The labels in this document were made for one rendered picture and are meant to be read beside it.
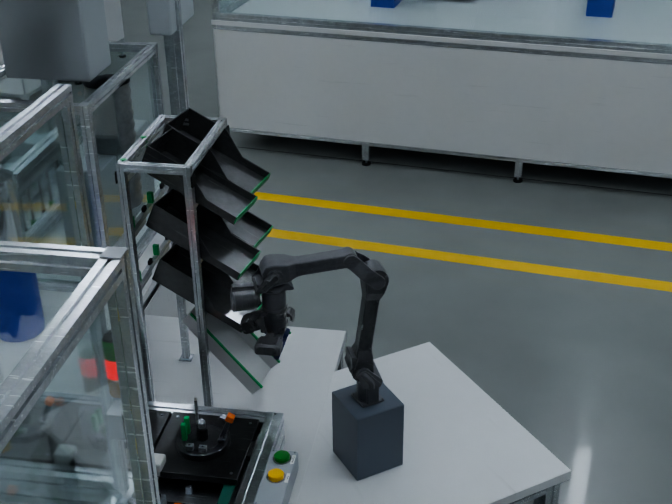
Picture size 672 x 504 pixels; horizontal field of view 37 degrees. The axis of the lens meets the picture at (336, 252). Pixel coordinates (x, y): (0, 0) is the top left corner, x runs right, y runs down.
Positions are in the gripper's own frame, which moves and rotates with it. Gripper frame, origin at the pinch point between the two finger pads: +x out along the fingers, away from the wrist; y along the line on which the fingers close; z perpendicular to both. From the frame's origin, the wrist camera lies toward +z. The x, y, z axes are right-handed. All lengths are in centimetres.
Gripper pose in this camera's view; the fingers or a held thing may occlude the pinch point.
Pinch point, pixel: (276, 347)
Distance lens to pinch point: 246.8
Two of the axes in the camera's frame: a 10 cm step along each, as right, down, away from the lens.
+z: -9.9, -0.7, 1.5
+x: 0.1, 8.8, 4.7
